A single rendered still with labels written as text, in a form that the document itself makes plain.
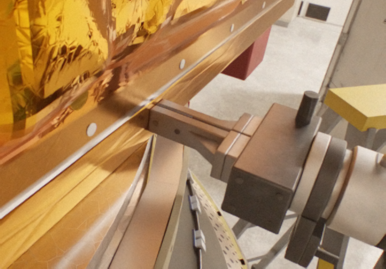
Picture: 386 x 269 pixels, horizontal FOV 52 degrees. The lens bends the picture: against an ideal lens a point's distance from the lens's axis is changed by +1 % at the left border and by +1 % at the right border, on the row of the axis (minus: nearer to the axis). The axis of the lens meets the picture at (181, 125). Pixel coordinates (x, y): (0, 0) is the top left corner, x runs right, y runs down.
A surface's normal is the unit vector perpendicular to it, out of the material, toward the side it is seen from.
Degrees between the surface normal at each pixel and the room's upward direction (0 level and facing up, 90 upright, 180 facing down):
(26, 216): 90
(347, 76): 90
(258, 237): 0
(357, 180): 41
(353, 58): 90
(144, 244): 0
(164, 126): 90
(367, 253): 0
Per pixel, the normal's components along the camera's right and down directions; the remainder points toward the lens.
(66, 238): 0.13, -0.83
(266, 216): -0.44, 0.44
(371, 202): -0.31, -0.06
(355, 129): -0.91, 0.06
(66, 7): 0.92, 0.33
